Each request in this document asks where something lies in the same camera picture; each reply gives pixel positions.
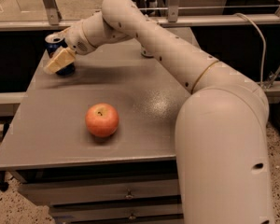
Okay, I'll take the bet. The metal window frame rail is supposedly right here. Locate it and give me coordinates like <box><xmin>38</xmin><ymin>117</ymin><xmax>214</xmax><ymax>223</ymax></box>
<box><xmin>0</xmin><ymin>0</ymin><xmax>280</xmax><ymax>31</ymax></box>

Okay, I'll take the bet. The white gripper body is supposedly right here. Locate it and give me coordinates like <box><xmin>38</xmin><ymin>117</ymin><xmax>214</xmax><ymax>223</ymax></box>
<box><xmin>65</xmin><ymin>20</ymin><xmax>97</xmax><ymax>55</ymax></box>

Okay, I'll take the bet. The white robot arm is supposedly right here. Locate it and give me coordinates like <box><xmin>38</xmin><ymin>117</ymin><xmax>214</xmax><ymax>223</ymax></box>
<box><xmin>45</xmin><ymin>0</ymin><xmax>275</xmax><ymax>224</ymax></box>

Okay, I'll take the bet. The grey top drawer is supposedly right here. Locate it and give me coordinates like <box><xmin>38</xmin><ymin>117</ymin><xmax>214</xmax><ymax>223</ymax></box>
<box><xmin>19</xmin><ymin>178</ymin><xmax>180</xmax><ymax>206</ymax></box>

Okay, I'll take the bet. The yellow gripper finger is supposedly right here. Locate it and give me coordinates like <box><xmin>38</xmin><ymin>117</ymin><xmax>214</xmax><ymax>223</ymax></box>
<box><xmin>44</xmin><ymin>47</ymin><xmax>76</xmax><ymax>75</ymax></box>
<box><xmin>58</xmin><ymin>27</ymin><xmax>70</xmax><ymax>37</ymax></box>

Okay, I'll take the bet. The blue pepsi can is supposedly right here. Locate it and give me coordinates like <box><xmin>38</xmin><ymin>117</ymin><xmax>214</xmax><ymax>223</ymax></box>
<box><xmin>44</xmin><ymin>32</ymin><xmax>77</xmax><ymax>77</ymax></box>

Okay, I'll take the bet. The red apple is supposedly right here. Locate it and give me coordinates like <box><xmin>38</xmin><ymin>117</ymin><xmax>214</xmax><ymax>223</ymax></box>
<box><xmin>85</xmin><ymin>103</ymin><xmax>119</xmax><ymax>138</ymax></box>

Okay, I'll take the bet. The white cable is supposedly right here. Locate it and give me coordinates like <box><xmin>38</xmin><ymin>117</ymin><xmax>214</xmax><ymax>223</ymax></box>
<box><xmin>232</xmin><ymin>12</ymin><xmax>268</xmax><ymax>87</ymax></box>

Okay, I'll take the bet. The grey drawer cabinet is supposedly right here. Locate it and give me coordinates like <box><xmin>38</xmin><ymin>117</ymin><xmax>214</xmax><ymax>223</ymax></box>
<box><xmin>0</xmin><ymin>40</ymin><xmax>189</xmax><ymax>224</ymax></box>

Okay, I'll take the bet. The grey drawer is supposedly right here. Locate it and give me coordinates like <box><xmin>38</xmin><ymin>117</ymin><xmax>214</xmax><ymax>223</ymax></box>
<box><xmin>19</xmin><ymin>178</ymin><xmax>180</xmax><ymax>206</ymax></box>
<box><xmin>49</xmin><ymin>202</ymin><xmax>183</xmax><ymax>222</ymax></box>

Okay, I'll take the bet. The white green soda can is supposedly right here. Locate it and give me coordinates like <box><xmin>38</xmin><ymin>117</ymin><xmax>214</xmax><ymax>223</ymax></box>
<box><xmin>141</xmin><ymin>46</ymin><xmax>154</xmax><ymax>58</ymax></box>

